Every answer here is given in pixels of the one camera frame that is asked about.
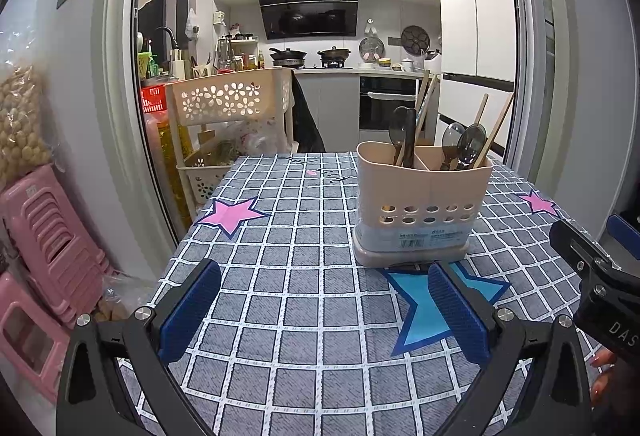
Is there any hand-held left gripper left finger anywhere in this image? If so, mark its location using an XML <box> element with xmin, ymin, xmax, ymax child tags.
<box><xmin>55</xmin><ymin>258</ymin><xmax>222</xmax><ymax>436</ymax></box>

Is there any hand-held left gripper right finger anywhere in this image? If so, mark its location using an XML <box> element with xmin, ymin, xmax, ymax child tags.
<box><xmin>427</xmin><ymin>261</ymin><xmax>594</xmax><ymax>436</ymax></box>

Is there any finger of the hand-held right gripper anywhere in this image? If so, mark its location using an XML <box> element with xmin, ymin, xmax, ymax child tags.
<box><xmin>607</xmin><ymin>214</ymin><xmax>640</xmax><ymax>263</ymax></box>
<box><xmin>549</xmin><ymin>218</ymin><xmax>617</xmax><ymax>301</ymax></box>

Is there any beige plastic utensil holder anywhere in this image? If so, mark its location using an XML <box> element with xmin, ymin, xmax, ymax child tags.
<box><xmin>354</xmin><ymin>141</ymin><xmax>495</xmax><ymax>267</ymax></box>

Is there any black-handled metal spoon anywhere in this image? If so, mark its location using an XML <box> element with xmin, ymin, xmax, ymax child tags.
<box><xmin>440</xmin><ymin>122</ymin><xmax>467</xmax><ymax>171</ymax></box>

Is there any blue patterned wooden chopstick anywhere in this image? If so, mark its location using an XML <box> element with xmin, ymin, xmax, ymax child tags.
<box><xmin>420</xmin><ymin>75</ymin><xmax>441</xmax><ymax>142</ymax></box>

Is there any person's right hand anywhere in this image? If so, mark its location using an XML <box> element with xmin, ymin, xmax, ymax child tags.
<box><xmin>589</xmin><ymin>349</ymin><xmax>619</xmax><ymax>410</ymax></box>

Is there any small clear plastic bag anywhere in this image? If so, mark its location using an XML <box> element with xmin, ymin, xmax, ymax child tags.
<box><xmin>99</xmin><ymin>273</ymin><xmax>157</xmax><ymax>325</ymax></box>

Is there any grey checked tablecloth with stars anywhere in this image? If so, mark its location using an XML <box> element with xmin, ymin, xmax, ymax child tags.
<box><xmin>107</xmin><ymin>151</ymin><xmax>608</xmax><ymax>436</ymax></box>

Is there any yellow oil bottle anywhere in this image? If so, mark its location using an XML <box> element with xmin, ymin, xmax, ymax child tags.
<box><xmin>156</xmin><ymin>116</ymin><xmax>195</xmax><ymax>222</ymax></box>

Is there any pink plastic stool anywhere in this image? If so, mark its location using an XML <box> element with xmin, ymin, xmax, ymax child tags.
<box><xmin>0</xmin><ymin>163</ymin><xmax>109</xmax><ymax>328</ymax></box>
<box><xmin>0</xmin><ymin>270</ymin><xmax>72</xmax><ymax>405</ymax></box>

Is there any red plastic basket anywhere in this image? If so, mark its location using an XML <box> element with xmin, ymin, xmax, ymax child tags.
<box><xmin>139</xmin><ymin>85</ymin><xmax>166</xmax><ymax>113</ymax></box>

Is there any black built-in oven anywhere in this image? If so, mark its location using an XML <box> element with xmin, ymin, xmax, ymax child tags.
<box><xmin>358</xmin><ymin>76</ymin><xmax>419</xmax><ymax>132</ymax></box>

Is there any beige flower-cutout storage cart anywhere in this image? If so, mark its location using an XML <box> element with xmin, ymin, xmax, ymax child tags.
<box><xmin>164</xmin><ymin>68</ymin><xmax>297</xmax><ymax>218</ymax></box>

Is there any grey base cabinet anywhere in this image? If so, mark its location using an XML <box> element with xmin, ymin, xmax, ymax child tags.
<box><xmin>295</xmin><ymin>70</ymin><xmax>361</xmax><ymax>153</ymax></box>

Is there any white refrigerator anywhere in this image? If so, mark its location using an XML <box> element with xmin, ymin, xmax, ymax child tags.
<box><xmin>419</xmin><ymin>0</ymin><xmax>519</xmax><ymax>154</ymax></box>

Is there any clear bag of pale nuts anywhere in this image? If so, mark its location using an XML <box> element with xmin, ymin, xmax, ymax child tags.
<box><xmin>0</xmin><ymin>30</ymin><xmax>54</xmax><ymax>188</ymax></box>

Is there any white rack with bottles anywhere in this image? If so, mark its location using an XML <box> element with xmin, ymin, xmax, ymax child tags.
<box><xmin>214</xmin><ymin>33</ymin><xmax>266</xmax><ymax>72</ymax></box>

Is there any round dark hanging pan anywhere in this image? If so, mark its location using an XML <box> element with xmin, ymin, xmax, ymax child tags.
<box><xmin>401</xmin><ymin>24</ymin><xmax>431</xmax><ymax>55</ymax></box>

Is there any black wok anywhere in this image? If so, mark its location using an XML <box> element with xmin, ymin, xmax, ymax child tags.
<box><xmin>269</xmin><ymin>47</ymin><xmax>309</xmax><ymax>68</ymax></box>

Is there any dark kitchen faucet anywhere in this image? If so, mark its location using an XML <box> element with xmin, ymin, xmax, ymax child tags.
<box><xmin>154</xmin><ymin>26</ymin><xmax>179</xmax><ymax>53</ymax></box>

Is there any hanging pot lid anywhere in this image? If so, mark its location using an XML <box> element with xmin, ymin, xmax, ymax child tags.
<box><xmin>358</xmin><ymin>35</ymin><xmax>385</xmax><ymax>63</ymax></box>

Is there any dark cooking pot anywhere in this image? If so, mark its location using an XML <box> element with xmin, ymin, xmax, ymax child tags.
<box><xmin>317</xmin><ymin>46</ymin><xmax>352</xmax><ymax>68</ymax></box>

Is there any black range hood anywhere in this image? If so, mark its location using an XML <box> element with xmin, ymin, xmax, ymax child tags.
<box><xmin>257</xmin><ymin>0</ymin><xmax>361</xmax><ymax>41</ymax></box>

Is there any grey sliding door frame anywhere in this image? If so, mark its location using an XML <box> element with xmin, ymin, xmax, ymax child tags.
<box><xmin>102</xmin><ymin>0</ymin><xmax>571</xmax><ymax>237</ymax></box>

